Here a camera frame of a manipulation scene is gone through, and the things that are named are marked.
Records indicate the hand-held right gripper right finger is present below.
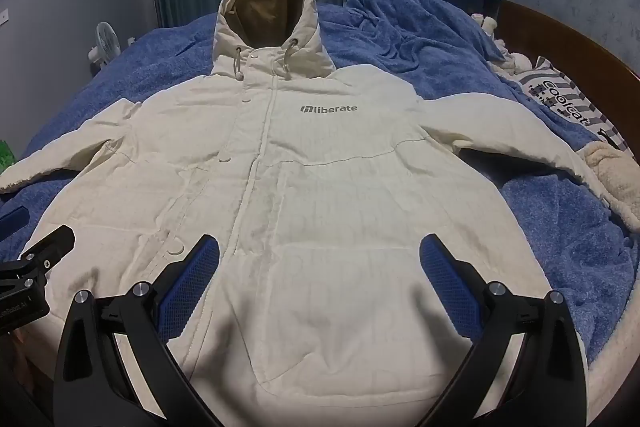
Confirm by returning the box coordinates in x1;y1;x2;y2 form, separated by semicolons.
419;233;589;427

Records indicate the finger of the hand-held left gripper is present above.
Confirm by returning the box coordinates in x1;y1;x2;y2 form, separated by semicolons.
0;206;27;241
19;226;77;279

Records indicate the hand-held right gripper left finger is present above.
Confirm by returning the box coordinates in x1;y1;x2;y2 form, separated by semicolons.
52;234;223;427

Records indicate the white hooded jacket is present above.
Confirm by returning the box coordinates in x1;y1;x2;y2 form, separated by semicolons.
0;0;621;383

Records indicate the cream fleece blanket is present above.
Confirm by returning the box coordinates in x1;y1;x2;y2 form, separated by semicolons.
582;141;640;365

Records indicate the white standing fan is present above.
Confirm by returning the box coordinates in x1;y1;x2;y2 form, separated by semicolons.
87;22;122;76

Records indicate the striped printed pillow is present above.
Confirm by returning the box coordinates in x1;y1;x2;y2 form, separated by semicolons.
505;56;630;154

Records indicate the white plush toy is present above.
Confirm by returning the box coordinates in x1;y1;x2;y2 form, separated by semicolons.
470;13;535;74

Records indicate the blue fleece blanket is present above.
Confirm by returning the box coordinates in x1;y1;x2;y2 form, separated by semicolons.
0;0;640;370

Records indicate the wooden headboard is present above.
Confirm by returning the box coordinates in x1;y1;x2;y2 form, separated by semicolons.
500;0;640;148

